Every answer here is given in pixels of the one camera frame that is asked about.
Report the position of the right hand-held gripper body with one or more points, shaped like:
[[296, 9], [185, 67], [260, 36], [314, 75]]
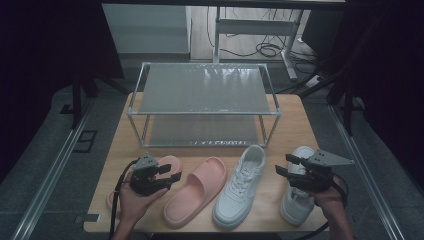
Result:
[[313, 180]]

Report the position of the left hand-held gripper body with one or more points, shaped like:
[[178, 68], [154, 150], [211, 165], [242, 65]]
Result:
[[146, 181]]

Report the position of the pink slipper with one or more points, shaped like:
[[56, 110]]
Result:
[[167, 159], [186, 206]]

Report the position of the white sneaker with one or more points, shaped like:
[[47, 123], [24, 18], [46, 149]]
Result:
[[233, 203], [295, 206]]

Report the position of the metal shoe rack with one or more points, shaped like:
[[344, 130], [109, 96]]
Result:
[[203, 90]]

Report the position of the person's right hand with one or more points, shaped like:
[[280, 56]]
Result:
[[331, 200]]

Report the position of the person's left hand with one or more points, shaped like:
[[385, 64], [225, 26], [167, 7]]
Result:
[[131, 205]]

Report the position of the grey table foot plate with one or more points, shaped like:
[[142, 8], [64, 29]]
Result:
[[88, 218]]

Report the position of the black stand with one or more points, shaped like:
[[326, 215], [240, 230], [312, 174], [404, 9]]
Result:
[[76, 100], [348, 113]]

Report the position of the white power strip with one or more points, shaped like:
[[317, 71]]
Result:
[[313, 81]]

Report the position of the grey cabinet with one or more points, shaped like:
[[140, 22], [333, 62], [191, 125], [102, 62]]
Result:
[[143, 30]]

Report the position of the aluminium floor rail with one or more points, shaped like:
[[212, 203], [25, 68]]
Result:
[[50, 181], [366, 176]]

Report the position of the white desk frame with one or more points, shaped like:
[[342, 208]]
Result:
[[256, 26]]

